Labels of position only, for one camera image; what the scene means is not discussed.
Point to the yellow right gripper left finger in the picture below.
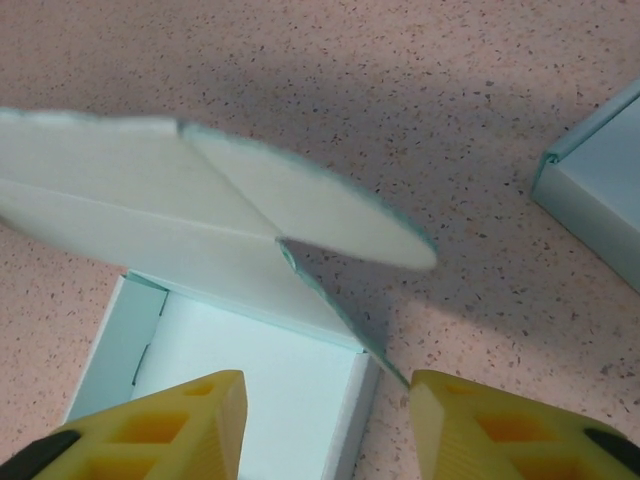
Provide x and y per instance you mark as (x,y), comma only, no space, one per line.
(200,430)

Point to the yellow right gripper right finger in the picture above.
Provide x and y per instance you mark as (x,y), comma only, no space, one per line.
(460,435)

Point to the light blue paper box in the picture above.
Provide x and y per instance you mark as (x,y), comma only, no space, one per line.
(150,200)
(600,175)

